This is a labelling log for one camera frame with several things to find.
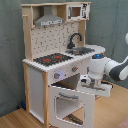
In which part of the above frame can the white oven door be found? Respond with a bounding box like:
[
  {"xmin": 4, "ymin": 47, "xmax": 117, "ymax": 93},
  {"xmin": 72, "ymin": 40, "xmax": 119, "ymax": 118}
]
[{"xmin": 49, "ymin": 86, "xmax": 95, "ymax": 128}]

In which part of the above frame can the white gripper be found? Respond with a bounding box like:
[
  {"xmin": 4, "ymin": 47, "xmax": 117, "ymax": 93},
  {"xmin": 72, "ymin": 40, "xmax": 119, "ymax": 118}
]
[{"xmin": 79, "ymin": 75, "xmax": 112, "ymax": 97}]

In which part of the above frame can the left red stove knob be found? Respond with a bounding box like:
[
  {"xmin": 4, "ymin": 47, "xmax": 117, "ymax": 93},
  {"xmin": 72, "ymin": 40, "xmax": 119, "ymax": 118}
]
[{"xmin": 54, "ymin": 73, "xmax": 60, "ymax": 79}]

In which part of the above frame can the right red stove knob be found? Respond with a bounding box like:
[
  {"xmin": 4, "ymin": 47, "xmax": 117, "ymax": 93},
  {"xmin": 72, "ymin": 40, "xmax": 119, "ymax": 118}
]
[{"xmin": 72, "ymin": 67, "xmax": 78, "ymax": 72}]

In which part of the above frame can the grey range hood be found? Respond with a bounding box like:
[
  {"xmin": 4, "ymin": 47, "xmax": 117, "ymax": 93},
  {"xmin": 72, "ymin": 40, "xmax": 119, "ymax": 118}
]
[{"xmin": 35, "ymin": 5, "xmax": 64, "ymax": 27}]

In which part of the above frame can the black toy faucet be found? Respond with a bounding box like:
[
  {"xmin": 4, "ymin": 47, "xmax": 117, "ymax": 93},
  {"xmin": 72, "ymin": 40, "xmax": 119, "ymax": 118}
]
[{"xmin": 67, "ymin": 33, "xmax": 82, "ymax": 49}]

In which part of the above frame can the wooden toy kitchen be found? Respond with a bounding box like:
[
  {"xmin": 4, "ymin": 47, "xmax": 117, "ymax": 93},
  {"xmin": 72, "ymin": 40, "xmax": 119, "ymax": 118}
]
[{"xmin": 22, "ymin": 2, "xmax": 104, "ymax": 128}]

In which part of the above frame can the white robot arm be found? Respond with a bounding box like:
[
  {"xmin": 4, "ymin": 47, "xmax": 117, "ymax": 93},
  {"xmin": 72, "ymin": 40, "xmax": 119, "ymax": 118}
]
[{"xmin": 77, "ymin": 54, "xmax": 128, "ymax": 97}]

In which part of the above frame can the red stove knob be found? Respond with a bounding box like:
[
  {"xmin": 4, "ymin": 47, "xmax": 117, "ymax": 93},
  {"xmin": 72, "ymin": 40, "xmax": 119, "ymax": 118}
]
[
  {"xmin": 54, "ymin": 73, "xmax": 60, "ymax": 79},
  {"xmin": 72, "ymin": 67, "xmax": 78, "ymax": 72}
]

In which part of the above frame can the grey toy sink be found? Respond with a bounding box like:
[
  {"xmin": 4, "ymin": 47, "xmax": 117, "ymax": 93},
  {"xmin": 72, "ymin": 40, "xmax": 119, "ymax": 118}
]
[{"xmin": 65, "ymin": 47, "xmax": 95, "ymax": 55}]

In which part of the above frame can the black toy stovetop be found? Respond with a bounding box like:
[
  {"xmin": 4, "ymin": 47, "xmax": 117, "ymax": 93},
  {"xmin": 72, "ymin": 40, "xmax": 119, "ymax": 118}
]
[{"xmin": 34, "ymin": 53, "xmax": 71, "ymax": 66}]

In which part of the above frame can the white toy microwave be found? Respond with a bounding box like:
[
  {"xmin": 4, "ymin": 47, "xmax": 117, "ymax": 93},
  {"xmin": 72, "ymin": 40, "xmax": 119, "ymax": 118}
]
[{"xmin": 67, "ymin": 3, "xmax": 90, "ymax": 21}]

